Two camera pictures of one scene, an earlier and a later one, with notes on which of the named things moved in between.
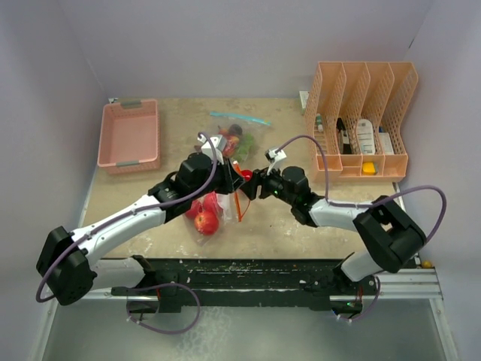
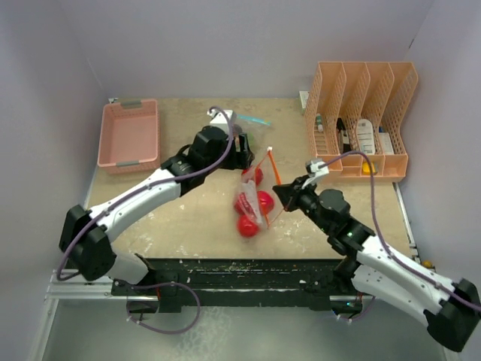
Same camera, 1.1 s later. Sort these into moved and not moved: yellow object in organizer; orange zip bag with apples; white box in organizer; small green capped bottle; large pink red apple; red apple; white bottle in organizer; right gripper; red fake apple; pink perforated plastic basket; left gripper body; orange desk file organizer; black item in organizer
Moved: left gripper body; right gripper; orange zip bag with apples; red fake apple; red apple; large pink red apple
Not moved: small green capped bottle; yellow object in organizer; white bottle in organizer; orange desk file organizer; black item in organizer; white box in organizer; pink perforated plastic basket
